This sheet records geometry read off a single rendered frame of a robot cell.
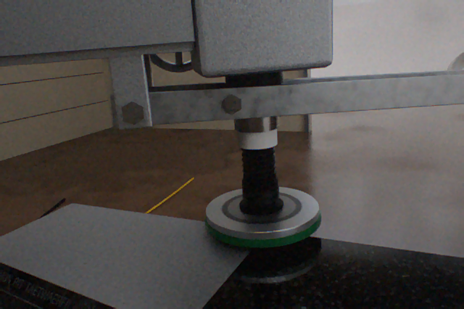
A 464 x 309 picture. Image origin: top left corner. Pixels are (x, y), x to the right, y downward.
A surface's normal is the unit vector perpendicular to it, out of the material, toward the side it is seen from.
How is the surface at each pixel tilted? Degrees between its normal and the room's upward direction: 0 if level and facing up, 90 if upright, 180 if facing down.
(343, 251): 0
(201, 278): 0
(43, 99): 90
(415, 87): 90
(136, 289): 0
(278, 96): 90
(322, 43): 90
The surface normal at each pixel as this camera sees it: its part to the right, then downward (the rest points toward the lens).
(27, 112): 0.90, 0.06
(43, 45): 0.15, 0.26
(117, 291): -0.07, -0.96
